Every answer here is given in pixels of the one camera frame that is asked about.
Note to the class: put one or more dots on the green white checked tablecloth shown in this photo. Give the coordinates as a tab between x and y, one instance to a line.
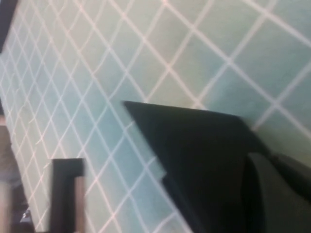
145	60

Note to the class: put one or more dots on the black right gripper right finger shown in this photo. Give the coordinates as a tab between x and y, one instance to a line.
279	199

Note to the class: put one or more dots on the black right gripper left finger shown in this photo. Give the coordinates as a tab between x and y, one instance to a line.
64	194

